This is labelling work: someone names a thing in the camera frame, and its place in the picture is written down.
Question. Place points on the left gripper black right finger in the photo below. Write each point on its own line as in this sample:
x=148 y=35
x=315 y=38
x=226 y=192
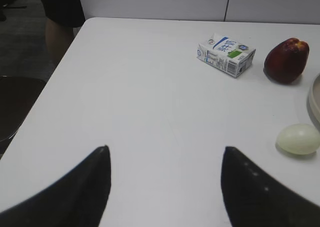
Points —
x=253 y=198

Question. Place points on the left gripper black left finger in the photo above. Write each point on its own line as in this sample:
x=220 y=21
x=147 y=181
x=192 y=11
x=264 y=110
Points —
x=78 y=199

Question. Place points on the white egg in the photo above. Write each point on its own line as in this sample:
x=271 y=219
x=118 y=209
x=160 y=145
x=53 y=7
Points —
x=299 y=139

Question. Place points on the beige ceramic plate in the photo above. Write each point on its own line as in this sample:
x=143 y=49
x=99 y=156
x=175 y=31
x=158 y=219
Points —
x=313 y=102

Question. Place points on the dark chair seat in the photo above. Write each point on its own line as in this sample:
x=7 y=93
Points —
x=17 y=97

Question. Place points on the dark red apple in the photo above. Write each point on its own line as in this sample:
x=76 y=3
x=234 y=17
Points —
x=285 y=63

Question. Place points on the small white milk carton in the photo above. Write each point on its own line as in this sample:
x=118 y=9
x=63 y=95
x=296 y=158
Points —
x=226 y=54

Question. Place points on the person in black shorts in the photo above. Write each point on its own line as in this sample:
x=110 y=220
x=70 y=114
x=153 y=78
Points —
x=62 y=17

